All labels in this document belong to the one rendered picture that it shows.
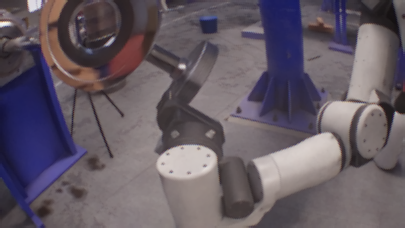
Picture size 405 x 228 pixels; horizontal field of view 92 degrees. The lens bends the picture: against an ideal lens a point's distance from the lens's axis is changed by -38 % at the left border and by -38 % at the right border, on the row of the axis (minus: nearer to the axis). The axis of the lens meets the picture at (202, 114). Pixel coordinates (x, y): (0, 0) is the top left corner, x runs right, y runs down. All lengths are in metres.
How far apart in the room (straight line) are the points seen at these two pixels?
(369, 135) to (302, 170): 0.11
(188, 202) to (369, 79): 0.32
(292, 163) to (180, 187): 0.14
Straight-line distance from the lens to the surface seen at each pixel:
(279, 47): 2.03
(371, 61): 0.44
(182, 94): 0.67
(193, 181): 0.29
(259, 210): 0.36
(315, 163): 0.36
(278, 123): 2.09
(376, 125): 0.39
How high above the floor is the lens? 1.19
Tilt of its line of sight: 31 degrees down
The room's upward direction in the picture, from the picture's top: 8 degrees counter-clockwise
